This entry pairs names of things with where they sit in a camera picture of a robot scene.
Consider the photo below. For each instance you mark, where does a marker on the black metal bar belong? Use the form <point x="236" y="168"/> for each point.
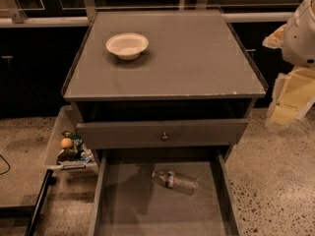
<point x="39" y="202"/>

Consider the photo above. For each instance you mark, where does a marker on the orange fruit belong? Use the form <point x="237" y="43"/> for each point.
<point x="66" y="143"/>

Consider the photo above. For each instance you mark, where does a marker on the green snack bag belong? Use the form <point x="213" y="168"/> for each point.
<point x="73" y="153"/>

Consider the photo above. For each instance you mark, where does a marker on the white paper bowl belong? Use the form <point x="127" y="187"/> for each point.
<point x="127" y="46"/>

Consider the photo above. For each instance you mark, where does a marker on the small bottle in bin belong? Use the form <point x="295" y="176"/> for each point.
<point x="87" y="156"/>

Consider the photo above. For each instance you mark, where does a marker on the clear plastic water bottle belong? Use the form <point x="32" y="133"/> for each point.
<point x="176" y="181"/>

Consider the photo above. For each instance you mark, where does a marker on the grey open middle drawer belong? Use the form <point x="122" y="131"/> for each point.
<point x="128" y="202"/>

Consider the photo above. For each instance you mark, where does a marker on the grey drawer cabinet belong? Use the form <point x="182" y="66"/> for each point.
<point x="195" y="68"/>

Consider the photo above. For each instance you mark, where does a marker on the round metal drawer knob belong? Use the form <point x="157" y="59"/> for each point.
<point x="164" y="137"/>

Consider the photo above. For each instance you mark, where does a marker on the clear plastic storage bin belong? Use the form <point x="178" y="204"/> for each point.
<point x="65" y="122"/>

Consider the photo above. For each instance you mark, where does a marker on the metal railing frame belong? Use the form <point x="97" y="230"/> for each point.
<point x="83" y="12"/>

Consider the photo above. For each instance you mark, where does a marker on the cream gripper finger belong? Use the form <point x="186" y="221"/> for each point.
<point x="276" y="39"/>
<point x="293" y="96"/>

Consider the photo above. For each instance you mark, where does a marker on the grey top drawer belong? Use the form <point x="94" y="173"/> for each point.
<point x="147" y="134"/>

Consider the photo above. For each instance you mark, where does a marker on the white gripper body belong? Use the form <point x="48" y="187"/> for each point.
<point x="299" y="38"/>

